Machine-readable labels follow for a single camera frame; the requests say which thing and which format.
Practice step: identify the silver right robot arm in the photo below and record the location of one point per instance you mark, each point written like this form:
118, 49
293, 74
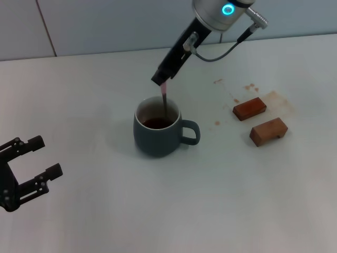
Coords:
216, 13

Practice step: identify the grey ceramic cup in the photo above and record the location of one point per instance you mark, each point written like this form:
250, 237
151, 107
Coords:
155, 139

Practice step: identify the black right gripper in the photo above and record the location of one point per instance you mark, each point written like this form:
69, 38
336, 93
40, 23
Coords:
176, 56

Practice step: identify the dark flat wooden block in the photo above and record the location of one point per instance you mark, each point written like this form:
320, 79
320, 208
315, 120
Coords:
248, 109

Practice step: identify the light notched wooden block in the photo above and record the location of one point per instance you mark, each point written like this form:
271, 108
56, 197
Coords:
266, 133

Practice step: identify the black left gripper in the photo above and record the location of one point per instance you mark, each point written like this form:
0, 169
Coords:
6, 184

